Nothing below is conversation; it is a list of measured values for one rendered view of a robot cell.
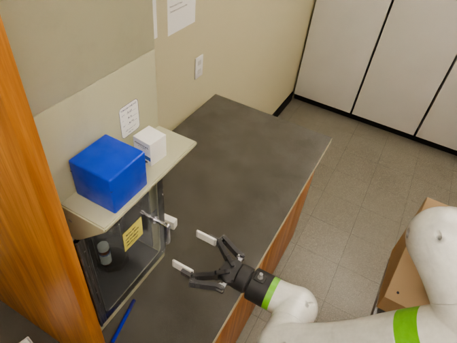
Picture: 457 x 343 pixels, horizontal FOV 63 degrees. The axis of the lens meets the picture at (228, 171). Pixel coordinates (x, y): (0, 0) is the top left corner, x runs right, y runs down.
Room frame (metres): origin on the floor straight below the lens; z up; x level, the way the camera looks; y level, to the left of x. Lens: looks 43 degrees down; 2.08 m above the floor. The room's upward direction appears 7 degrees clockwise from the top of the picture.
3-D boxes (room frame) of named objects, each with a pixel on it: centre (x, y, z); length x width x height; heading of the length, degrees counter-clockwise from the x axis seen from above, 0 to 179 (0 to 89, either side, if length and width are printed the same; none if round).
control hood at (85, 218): (0.58, 0.20, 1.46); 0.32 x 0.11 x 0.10; 156
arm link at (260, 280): (0.56, -0.12, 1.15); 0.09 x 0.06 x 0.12; 156
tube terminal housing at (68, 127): (0.66, 0.37, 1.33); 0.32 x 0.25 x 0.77; 156
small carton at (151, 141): (0.63, 0.18, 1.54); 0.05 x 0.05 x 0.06; 60
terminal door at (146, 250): (0.60, 0.25, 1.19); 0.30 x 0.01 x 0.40; 156
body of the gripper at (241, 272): (0.59, -0.06, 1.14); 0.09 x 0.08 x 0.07; 66
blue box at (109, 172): (0.52, 0.23, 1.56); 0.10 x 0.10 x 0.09; 66
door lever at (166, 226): (0.69, 0.17, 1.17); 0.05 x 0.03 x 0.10; 66
